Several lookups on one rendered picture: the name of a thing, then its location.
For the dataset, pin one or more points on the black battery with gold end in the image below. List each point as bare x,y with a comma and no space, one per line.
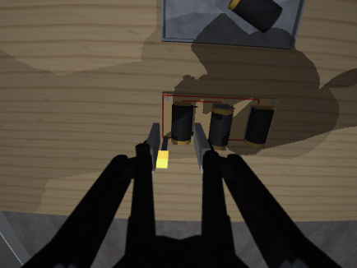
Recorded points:
181,128
262,14
220,125
258,127

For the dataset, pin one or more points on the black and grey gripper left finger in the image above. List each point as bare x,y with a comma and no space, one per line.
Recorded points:
78,241

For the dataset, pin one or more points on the grey square tray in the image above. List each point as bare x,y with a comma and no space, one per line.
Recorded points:
212,22

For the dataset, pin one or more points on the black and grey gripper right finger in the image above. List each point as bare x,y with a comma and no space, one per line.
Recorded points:
278,238

